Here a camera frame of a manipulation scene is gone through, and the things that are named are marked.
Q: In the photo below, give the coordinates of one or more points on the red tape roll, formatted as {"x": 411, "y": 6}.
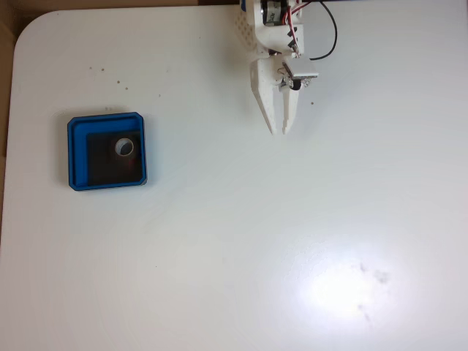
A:
{"x": 122, "y": 159}

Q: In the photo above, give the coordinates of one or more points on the blue square box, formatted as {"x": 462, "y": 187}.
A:
{"x": 78, "y": 157}

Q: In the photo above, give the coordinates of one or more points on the white square camera box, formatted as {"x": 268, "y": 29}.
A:
{"x": 301, "y": 69}

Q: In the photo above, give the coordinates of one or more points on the white perforated base plate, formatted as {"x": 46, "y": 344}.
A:
{"x": 244, "y": 29}

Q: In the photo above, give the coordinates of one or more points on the blue clamp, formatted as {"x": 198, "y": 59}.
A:
{"x": 242, "y": 4}

